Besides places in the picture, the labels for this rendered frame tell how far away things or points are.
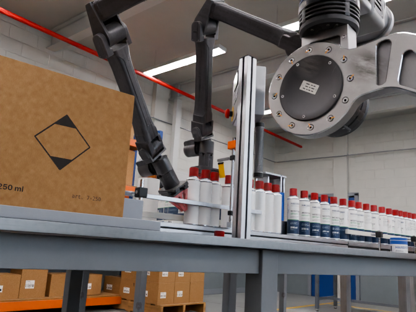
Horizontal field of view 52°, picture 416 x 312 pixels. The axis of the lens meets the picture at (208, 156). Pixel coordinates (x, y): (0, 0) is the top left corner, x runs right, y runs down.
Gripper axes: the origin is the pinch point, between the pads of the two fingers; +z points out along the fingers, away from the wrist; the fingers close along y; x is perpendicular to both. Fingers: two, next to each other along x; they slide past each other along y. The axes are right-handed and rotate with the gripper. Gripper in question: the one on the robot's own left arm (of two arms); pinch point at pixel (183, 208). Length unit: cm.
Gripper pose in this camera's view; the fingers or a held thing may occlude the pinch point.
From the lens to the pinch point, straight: 149.8
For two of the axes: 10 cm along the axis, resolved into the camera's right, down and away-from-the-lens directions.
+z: 4.1, 8.8, 2.3
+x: -6.4, 4.6, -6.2
